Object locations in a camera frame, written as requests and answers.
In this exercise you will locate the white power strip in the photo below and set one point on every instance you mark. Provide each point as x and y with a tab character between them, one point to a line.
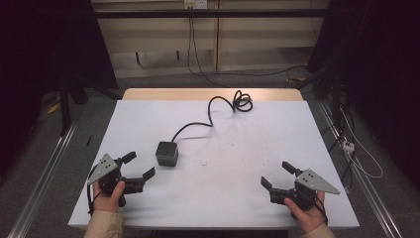
348	146

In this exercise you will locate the black horizontal bar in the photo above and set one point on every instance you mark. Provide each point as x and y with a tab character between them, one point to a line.
211	13

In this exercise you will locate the left aluminium rail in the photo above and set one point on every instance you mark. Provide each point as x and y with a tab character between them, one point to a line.
43	185

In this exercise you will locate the aluminium rail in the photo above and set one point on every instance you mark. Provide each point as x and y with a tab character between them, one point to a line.
363	185
43	185

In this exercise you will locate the black metal stand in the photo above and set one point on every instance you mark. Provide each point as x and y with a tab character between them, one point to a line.
64	99

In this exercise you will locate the right aluminium rail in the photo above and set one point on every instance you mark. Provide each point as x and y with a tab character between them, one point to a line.
363	185

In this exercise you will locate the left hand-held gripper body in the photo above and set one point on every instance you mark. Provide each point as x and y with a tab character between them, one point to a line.
107	170

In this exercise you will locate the person's right hand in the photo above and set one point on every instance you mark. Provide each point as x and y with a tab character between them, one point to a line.
307	214

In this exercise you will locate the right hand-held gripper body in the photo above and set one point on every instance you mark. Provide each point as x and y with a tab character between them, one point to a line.
302	190

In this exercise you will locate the black curtain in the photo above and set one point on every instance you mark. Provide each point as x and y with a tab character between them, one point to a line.
49	66
373	72

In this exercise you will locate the white wall socket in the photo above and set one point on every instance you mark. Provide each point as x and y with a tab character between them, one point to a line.
196	4

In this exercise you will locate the black cube power adapter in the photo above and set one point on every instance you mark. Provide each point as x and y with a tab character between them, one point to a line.
167	153

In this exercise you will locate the person's left hand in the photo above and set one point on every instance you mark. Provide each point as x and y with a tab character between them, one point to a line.
108	197

